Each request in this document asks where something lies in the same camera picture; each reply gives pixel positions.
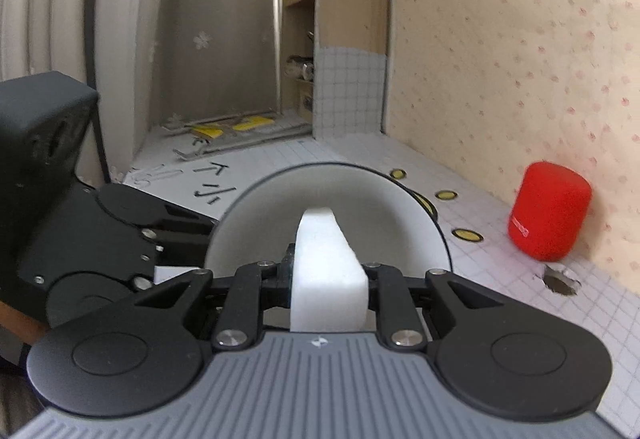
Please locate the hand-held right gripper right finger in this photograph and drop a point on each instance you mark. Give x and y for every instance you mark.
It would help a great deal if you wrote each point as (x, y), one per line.
(385, 289)

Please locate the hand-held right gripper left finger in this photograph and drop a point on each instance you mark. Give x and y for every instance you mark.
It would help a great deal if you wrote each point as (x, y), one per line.
(282, 284)

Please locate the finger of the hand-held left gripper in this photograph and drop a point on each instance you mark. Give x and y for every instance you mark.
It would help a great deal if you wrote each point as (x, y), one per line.
(192, 221)
(175, 251)

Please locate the white sponge block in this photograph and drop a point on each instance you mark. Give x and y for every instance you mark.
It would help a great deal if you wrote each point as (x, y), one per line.
(325, 279)

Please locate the white bowl with black rim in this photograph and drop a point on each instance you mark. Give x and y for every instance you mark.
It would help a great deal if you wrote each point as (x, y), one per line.
(350, 199)

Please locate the yellow flat packet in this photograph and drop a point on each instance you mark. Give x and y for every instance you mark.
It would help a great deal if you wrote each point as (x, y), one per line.
(207, 132)
(252, 124)

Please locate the white grid sun-print mat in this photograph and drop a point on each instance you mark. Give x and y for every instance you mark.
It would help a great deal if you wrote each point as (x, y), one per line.
(500, 319)

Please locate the red cylindrical speaker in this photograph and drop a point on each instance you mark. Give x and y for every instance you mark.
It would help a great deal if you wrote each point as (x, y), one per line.
(547, 214)

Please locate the white flower-print curtain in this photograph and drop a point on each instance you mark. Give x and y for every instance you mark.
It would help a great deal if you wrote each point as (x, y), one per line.
(210, 19)

